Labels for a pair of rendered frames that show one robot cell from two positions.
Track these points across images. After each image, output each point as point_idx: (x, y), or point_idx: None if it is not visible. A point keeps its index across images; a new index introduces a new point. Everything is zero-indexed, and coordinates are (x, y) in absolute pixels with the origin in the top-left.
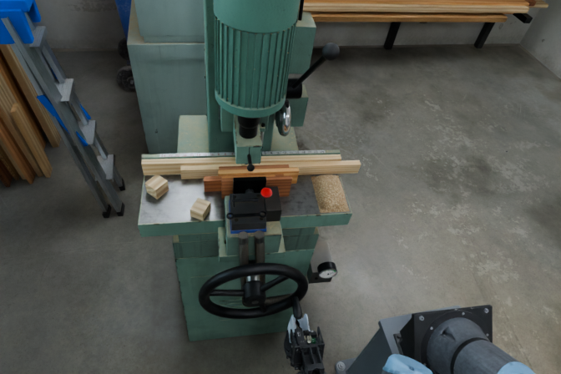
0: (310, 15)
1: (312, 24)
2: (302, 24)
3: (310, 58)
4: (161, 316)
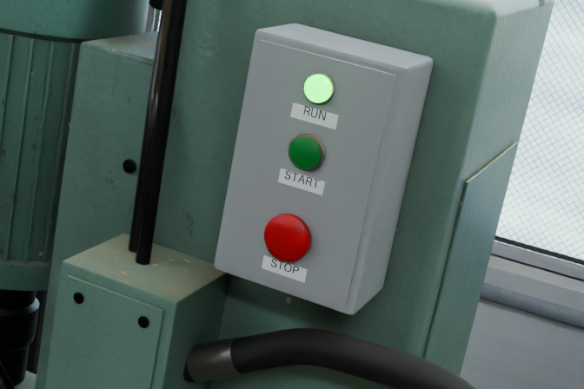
0: (151, 288)
1: (85, 262)
2: (106, 250)
3: (45, 388)
4: None
